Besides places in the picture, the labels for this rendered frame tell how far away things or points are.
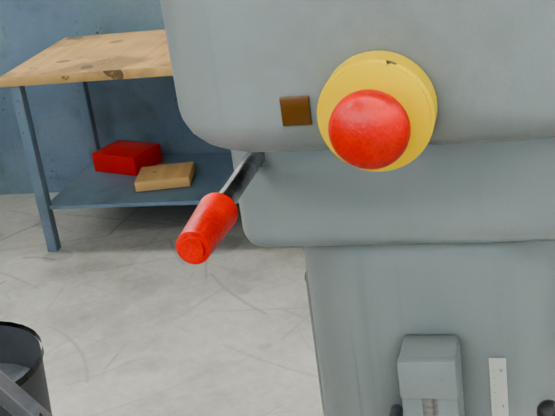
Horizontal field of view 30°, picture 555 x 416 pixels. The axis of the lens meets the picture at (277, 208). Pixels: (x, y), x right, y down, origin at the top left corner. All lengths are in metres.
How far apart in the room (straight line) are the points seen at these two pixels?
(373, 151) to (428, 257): 0.23
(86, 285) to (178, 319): 0.62
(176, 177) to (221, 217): 4.36
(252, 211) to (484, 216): 0.15
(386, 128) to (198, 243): 0.12
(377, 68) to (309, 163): 0.16
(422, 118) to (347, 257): 0.23
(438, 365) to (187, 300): 3.67
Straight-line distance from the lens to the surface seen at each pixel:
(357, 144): 0.50
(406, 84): 0.52
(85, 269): 4.84
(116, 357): 4.04
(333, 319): 0.76
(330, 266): 0.74
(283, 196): 0.68
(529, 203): 0.66
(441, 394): 0.73
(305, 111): 0.55
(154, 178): 4.97
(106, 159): 5.30
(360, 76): 0.52
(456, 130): 0.55
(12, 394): 0.50
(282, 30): 0.54
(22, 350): 3.04
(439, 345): 0.73
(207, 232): 0.55
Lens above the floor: 1.92
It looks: 22 degrees down
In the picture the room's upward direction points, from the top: 8 degrees counter-clockwise
